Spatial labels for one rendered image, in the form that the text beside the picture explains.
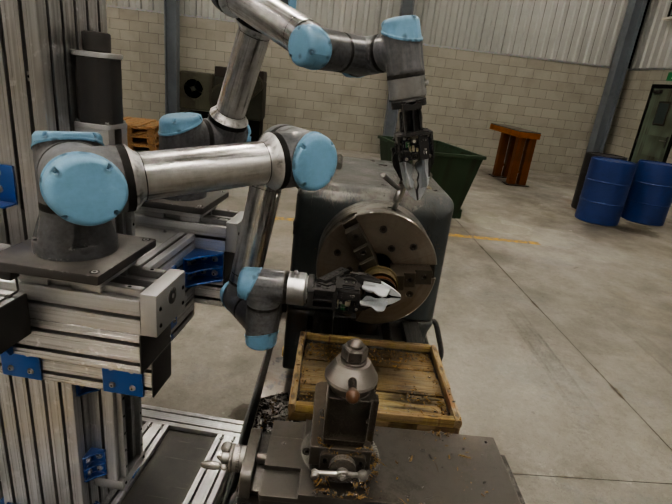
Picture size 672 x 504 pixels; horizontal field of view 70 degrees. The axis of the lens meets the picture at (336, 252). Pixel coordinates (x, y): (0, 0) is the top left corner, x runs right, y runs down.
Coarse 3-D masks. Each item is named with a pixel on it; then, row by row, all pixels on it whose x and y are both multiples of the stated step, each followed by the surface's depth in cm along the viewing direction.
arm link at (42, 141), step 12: (36, 132) 83; (48, 132) 82; (60, 132) 82; (72, 132) 83; (84, 132) 85; (96, 132) 89; (36, 144) 83; (48, 144) 83; (96, 144) 87; (36, 156) 84; (36, 168) 82; (36, 180) 87
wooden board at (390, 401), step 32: (320, 352) 120; (384, 352) 123; (416, 352) 125; (384, 384) 110; (416, 384) 112; (448, 384) 110; (288, 416) 98; (384, 416) 98; (416, 416) 98; (448, 416) 99
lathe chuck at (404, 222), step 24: (360, 216) 119; (384, 216) 119; (408, 216) 122; (336, 240) 121; (384, 240) 121; (408, 240) 121; (336, 264) 123; (432, 264) 123; (408, 288) 125; (384, 312) 128; (408, 312) 128
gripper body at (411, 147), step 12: (396, 108) 95; (408, 108) 93; (420, 108) 93; (408, 120) 96; (420, 120) 95; (396, 132) 101; (408, 132) 95; (420, 132) 94; (432, 132) 94; (396, 144) 101; (408, 144) 96; (420, 144) 95; (432, 144) 95; (408, 156) 97; (420, 156) 96; (432, 156) 97
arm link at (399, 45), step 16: (400, 16) 89; (416, 16) 90; (384, 32) 91; (400, 32) 89; (416, 32) 90; (384, 48) 92; (400, 48) 90; (416, 48) 91; (384, 64) 94; (400, 64) 91; (416, 64) 92
